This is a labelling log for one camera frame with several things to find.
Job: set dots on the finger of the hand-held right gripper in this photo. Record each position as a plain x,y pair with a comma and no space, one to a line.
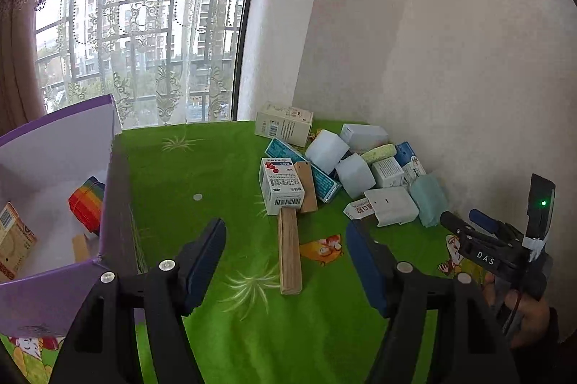
457,227
483,221

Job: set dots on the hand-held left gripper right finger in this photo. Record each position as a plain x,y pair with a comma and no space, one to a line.
366,269

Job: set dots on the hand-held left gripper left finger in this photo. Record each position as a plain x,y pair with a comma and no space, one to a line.
205,266

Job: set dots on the long wooden block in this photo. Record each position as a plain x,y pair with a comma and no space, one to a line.
289,253

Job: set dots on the purple cardboard box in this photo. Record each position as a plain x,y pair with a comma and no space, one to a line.
49,298

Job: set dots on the green printed desktop cloth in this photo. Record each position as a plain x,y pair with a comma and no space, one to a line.
203,167

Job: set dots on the person's right hand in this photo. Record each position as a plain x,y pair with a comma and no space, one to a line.
532,321

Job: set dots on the pale teal tissue packet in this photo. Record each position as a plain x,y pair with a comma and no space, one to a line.
430,199

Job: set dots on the white box red print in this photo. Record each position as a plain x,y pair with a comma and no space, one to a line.
358,210

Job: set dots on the white flat box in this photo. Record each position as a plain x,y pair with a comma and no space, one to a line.
392,206

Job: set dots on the blue white medicine box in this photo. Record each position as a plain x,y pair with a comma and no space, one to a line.
411,163

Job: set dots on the small white grey box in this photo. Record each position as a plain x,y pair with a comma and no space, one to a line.
388,173

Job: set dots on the white foam block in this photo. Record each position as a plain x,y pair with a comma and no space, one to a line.
327,151
356,176

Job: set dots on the flat wooden block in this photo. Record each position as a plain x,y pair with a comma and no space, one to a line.
308,190

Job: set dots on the teal blue medicine box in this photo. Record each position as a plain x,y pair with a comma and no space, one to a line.
322,181

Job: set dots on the yellow green sponge roll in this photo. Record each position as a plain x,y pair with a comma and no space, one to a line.
378,154

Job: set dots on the white medicine box red mark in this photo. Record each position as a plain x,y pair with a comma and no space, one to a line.
281,187

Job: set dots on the small wooden block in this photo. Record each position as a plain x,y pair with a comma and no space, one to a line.
81,247

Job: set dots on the plain white box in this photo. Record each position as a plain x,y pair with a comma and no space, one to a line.
363,136

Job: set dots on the rainbow striped block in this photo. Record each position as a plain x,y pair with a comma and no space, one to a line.
88,203

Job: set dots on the white green medicine box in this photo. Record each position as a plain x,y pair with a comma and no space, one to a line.
284,124

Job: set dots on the orange yellow carton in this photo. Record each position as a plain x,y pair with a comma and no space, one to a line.
13,244

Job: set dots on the white window grille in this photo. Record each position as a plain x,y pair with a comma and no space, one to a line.
90,50

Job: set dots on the white lace curtain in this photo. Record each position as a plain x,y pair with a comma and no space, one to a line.
148,27

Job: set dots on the brown drape curtain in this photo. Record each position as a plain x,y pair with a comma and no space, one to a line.
18,50

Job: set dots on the black window frame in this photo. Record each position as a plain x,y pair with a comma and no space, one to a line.
245,27

